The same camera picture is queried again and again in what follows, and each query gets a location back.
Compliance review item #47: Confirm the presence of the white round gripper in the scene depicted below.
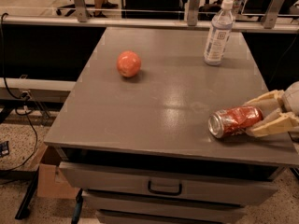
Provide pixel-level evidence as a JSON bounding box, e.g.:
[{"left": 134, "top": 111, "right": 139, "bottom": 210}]
[{"left": 243, "top": 81, "right": 299, "bottom": 137}]

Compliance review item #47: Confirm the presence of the crushed red coke can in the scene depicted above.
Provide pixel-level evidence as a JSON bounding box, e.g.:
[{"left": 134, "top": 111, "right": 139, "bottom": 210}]
[{"left": 207, "top": 105, "right": 263, "bottom": 138}]

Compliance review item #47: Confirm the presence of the clear plastic water bottle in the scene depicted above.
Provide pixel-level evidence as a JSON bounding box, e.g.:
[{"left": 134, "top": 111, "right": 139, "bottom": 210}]
[{"left": 204, "top": 0, "right": 233, "bottom": 65}]

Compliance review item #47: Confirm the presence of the grey top drawer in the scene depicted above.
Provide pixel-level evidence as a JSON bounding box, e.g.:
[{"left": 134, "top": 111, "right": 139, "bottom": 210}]
[{"left": 59, "top": 161, "right": 278, "bottom": 205}]

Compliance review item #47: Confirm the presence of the grey drawer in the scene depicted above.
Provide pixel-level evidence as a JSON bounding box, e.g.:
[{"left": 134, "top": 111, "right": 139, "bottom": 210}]
[
  {"left": 82, "top": 191, "right": 245, "bottom": 223},
  {"left": 59, "top": 161, "right": 278, "bottom": 205}
]

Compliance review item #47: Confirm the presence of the grey middle drawer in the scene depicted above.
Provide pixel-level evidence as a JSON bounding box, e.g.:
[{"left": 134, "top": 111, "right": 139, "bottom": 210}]
[{"left": 82, "top": 191, "right": 245, "bottom": 223}]

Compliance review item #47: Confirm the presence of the red apple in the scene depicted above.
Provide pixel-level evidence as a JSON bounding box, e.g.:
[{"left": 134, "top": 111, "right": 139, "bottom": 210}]
[{"left": 117, "top": 50, "right": 141, "bottom": 77}]

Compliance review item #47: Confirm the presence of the person's legs background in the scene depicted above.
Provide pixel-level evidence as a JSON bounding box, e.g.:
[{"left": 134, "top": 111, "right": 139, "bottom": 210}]
[{"left": 93, "top": 0, "right": 118, "bottom": 18}]

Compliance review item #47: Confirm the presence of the cardboard box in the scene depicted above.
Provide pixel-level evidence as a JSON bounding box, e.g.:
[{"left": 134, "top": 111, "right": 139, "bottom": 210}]
[{"left": 37, "top": 147, "right": 78, "bottom": 199}]

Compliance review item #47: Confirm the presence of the black drawer handle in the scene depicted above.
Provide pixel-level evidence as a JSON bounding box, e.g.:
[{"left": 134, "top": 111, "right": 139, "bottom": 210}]
[{"left": 147, "top": 181, "right": 182, "bottom": 196}]

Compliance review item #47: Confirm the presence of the metal railing frame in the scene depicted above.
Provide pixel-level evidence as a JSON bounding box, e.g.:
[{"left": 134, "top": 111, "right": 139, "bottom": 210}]
[{"left": 0, "top": 0, "right": 299, "bottom": 34}]

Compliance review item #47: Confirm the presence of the black power cable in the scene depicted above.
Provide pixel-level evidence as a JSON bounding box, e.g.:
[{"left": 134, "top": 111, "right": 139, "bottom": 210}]
[{"left": 0, "top": 12, "right": 39, "bottom": 173}]

